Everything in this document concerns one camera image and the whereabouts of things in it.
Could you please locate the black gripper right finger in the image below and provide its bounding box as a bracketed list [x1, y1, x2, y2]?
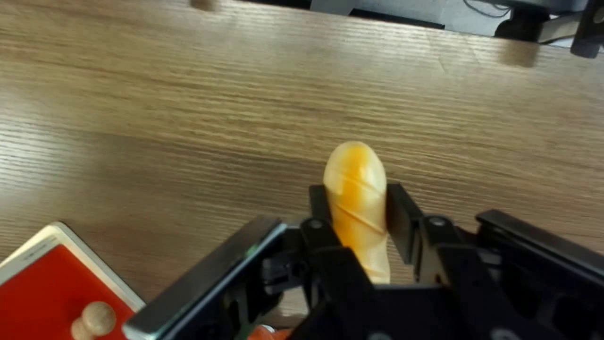
[385, 182, 487, 290]

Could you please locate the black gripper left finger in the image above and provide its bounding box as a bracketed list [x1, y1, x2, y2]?
[299, 184, 378, 299]

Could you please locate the small wooden peg figure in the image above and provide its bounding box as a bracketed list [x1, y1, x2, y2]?
[68, 299, 119, 340]

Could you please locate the red box with white rim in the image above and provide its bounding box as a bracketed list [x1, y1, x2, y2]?
[0, 220, 148, 340]

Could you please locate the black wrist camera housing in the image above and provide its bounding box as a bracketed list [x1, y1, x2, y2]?
[121, 216, 291, 340]

